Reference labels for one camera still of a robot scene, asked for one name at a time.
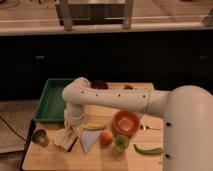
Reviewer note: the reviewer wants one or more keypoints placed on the green plastic cup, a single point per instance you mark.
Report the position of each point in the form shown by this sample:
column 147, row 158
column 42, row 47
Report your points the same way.
column 121, row 143

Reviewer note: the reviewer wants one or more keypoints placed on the dark red bowl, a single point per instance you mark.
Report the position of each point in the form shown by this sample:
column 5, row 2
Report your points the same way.
column 99, row 84

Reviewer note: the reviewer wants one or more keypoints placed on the orange peach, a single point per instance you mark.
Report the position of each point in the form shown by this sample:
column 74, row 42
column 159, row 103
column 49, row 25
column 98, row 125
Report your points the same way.
column 106, row 137

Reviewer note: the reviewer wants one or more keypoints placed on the green chili pepper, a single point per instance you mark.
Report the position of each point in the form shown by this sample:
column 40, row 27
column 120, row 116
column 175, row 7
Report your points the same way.
column 148, row 152

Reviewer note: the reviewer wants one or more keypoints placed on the orange bowl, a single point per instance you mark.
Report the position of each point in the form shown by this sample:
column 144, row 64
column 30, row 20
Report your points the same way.
column 125, row 123

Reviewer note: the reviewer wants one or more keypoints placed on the small metal cup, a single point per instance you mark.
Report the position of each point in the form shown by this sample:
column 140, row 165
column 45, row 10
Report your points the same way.
column 40, row 137

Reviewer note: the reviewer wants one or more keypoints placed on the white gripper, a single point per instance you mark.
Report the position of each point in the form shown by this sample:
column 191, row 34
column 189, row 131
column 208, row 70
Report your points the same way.
column 73, row 116

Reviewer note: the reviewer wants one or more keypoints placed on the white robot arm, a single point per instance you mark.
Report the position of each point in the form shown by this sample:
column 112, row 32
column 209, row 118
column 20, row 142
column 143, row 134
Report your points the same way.
column 187, row 112

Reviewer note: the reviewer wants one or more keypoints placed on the metal spoon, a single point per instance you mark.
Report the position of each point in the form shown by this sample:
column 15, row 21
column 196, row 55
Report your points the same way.
column 146, row 127

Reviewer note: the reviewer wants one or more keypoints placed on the blue triangular cloth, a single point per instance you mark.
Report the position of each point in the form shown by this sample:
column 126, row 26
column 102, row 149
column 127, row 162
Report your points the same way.
column 88, row 139

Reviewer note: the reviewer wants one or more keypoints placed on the white paper cup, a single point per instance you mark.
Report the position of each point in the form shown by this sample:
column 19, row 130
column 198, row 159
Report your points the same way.
column 64, row 139

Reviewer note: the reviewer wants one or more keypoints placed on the white stool frame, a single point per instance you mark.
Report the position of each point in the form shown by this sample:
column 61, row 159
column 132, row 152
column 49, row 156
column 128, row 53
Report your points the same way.
column 94, row 12

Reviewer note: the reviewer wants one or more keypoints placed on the green plastic tray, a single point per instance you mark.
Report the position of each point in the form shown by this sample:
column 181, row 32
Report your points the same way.
column 51, row 104

